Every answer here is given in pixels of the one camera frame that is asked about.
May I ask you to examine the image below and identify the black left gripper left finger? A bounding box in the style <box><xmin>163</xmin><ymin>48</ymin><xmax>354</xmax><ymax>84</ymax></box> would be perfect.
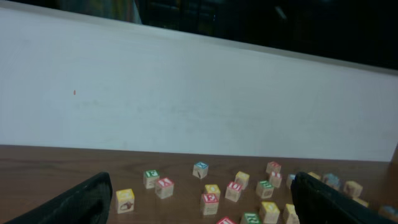
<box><xmin>6</xmin><ymin>172</ymin><xmax>113</xmax><ymax>224</ymax></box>

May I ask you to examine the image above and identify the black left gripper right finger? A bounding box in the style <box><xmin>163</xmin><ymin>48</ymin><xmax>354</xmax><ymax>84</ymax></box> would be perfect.
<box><xmin>290</xmin><ymin>172</ymin><xmax>395</xmax><ymax>224</ymax></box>

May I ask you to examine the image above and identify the red U wooden block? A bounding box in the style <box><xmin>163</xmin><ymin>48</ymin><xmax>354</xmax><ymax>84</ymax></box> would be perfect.
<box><xmin>216</xmin><ymin>217</ymin><xmax>236</xmax><ymax>224</ymax></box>

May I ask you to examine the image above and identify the yellow block centre right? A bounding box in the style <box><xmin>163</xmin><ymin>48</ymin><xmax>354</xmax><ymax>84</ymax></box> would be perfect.
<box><xmin>283</xmin><ymin>203</ymin><xmax>300</xmax><ymax>224</ymax></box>

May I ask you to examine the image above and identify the yellow block upper right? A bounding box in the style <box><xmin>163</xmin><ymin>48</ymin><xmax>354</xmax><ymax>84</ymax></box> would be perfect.
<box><xmin>308</xmin><ymin>172</ymin><xmax>321</xmax><ymax>180</ymax></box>

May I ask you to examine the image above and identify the blue D upper block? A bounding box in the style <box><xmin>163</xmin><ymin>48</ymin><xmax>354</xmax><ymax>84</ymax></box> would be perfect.
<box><xmin>322</xmin><ymin>173</ymin><xmax>341</xmax><ymax>190</ymax></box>

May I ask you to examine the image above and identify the yellow block far left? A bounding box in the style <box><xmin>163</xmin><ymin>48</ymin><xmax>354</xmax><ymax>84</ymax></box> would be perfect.
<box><xmin>116</xmin><ymin>189</ymin><xmax>135</xmax><ymax>214</ymax></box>

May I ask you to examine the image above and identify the blue L wooden block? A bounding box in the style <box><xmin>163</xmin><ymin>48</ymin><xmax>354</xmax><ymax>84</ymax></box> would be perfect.
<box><xmin>286</xmin><ymin>174</ymin><xmax>295</xmax><ymax>189</ymax></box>

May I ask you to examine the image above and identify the yellow 8 wooden block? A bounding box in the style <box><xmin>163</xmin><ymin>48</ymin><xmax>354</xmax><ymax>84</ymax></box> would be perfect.
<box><xmin>343</xmin><ymin>180</ymin><xmax>363</xmax><ymax>198</ymax></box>

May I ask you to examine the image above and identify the yellow block centre left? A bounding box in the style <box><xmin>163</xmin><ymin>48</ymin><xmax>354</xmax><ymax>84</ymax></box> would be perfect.
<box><xmin>259</xmin><ymin>201</ymin><xmax>280</xmax><ymax>224</ymax></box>

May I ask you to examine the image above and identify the red I upper block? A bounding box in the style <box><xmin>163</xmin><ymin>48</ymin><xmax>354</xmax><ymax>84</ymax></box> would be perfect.
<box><xmin>269</xmin><ymin>171</ymin><xmax>282</xmax><ymax>188</ymax></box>

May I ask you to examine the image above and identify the green B wooden block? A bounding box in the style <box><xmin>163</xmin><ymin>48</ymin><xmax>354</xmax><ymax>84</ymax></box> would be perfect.
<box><xmin>256</xmin><ymin>180</ymin><xmax>274</xmax><ymax>199</ymax></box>

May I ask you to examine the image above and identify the red H wooden block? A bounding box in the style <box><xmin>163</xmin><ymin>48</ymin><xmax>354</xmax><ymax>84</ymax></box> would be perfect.
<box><xmin>266</xmin><ymin>161</ymin><xmax>282</xmax><ymax>174</ymax></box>

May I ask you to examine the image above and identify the green F wooden block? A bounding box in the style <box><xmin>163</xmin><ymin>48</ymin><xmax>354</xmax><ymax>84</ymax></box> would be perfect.
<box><xmin>144</xmin><ymin>170</ymin><xmax>160</xmax><ymax>189</ymax></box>

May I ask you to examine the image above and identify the green R wooden block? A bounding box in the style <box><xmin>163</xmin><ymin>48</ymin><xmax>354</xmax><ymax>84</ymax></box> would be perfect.
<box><xmin>240</xmin><ymin>212</ymin><xmax>262</xmax><ymax>224</ymax></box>

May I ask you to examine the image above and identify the red X wooden block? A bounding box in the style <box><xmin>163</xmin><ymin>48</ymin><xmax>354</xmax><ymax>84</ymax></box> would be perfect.
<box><xmin>155</xmin><ymin>177</ymin><xmax>174</xmax><ymax>199</ymax></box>

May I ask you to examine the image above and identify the yellow block upper middle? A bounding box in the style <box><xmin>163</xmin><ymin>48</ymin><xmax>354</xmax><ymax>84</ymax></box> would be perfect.
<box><xmin>234</xmin><ymin>171</ymin><xmax>250</xmax><ymax>190</ymax></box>

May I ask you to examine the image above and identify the red U block upper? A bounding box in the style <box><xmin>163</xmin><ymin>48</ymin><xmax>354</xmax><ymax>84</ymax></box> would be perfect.
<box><xmin>225</xmin><ymin>182</ymin><xmax>243</xmax><ymax>202</ymax></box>

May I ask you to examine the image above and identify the red E wooden block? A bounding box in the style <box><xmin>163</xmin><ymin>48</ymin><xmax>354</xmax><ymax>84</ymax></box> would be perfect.
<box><xmin>200</xmin><ymin>194</ymin><xmax>219</xmax><ymax>215</ymax></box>

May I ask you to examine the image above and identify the yellow block near E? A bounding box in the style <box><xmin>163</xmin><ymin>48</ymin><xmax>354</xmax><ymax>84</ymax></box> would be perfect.
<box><xmin>205</xmin><ymin>184</ymin><xmax>221</xmax><ymax>199</ymax></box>

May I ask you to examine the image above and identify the blue X wooden block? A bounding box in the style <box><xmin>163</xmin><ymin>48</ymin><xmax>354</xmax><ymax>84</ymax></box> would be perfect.
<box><xmin>192</xmin><ymin>162</ymin><xmax>209</xmax><ymax>179</ymax></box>

